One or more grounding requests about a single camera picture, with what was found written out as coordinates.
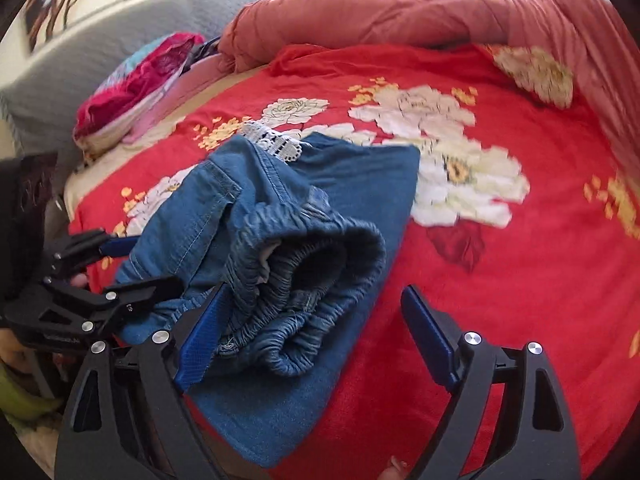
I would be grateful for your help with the pink floral pillow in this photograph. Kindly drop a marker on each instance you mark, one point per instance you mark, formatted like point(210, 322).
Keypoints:
point(136, 84)

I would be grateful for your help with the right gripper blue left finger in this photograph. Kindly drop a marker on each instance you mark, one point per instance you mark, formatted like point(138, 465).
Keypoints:
point(197, 335)

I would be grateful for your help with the salmon pink duvet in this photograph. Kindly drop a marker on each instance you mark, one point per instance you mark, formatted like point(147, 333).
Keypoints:
point(588, 36)

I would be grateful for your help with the person's right hand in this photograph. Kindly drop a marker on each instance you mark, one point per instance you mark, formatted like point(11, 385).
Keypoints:
point(395, 469)

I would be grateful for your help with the grey quilted headboard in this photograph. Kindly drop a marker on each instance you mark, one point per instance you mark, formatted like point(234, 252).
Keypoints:
point(40, 103)

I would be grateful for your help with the light pink folded cloth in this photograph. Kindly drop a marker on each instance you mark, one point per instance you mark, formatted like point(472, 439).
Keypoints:
point(201, 75)

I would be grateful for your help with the red floral blanket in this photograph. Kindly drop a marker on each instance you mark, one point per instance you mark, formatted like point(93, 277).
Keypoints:
point(522, 229)

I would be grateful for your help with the blue denim lace-trimmed pants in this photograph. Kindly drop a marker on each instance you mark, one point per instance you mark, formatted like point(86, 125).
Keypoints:
point(305, 245)

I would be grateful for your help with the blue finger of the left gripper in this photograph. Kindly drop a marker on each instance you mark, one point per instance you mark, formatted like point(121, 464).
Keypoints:
point(72, 254)
point(123, 303)

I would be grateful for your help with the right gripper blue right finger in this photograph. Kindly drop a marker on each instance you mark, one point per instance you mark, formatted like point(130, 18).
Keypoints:
point(436, 336)

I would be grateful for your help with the beige bed sheet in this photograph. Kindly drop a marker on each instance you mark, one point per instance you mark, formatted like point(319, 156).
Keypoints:
point(85, 180)

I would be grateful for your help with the black camera mount box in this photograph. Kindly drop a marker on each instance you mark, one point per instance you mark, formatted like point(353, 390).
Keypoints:
point(26, 188)

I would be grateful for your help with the person's left hand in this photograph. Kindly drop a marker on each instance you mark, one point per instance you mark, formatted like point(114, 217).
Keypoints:
point(14, 354)

